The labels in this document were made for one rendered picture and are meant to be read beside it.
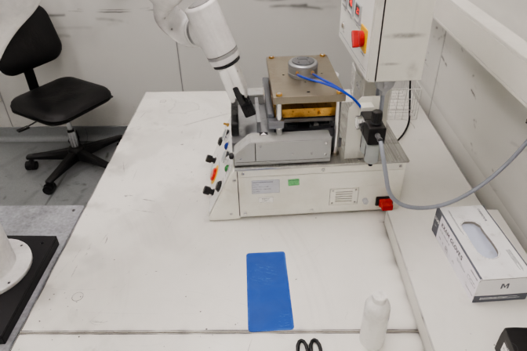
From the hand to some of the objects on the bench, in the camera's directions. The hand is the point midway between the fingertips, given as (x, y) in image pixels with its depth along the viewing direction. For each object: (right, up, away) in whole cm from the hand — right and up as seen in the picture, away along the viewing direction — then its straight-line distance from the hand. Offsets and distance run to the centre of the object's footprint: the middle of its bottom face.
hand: (248, 109), depth 125 cm
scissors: (+14, -56, -37) cm, 68 cm away
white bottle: (+27, -52, -32) cm, 66 cm away
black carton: (+52, -53, -43) cm, 85 cm away
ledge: (+52, -55, -37) cm, 84 cm away
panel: (-13, -22, +13) cm, 28 cm away
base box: (+15, -22, +13) cm, 30 cm away
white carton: (+54, -38, -20) cm, 69 cm away
